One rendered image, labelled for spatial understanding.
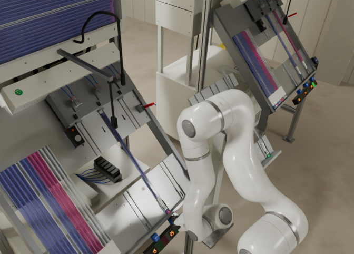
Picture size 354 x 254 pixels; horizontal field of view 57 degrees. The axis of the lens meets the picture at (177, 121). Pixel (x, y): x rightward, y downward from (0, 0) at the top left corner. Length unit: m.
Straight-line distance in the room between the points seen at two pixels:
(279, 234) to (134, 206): 0.63
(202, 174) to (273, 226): 0.28
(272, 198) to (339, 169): 2.01
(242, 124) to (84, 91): 0.66
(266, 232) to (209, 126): 0.33
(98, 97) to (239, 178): 0.67
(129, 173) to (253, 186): 0.93
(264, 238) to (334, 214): 1.70
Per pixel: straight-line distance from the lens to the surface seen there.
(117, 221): 1.34
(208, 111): 0.85
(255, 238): 0.95
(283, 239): 0.97
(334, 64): 3.94
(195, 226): 1.14
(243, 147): 0.91
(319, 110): 3.54
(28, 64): 1.23
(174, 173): 1.49
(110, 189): 1.67
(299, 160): 2.88
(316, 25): 3.98
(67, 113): 1.27
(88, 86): 1.34
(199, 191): 1.11
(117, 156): 1.82
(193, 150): 1.05
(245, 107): 0.93
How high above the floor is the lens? 1.90
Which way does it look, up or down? 39 degrees down
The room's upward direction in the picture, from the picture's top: 3 degrees clockwise
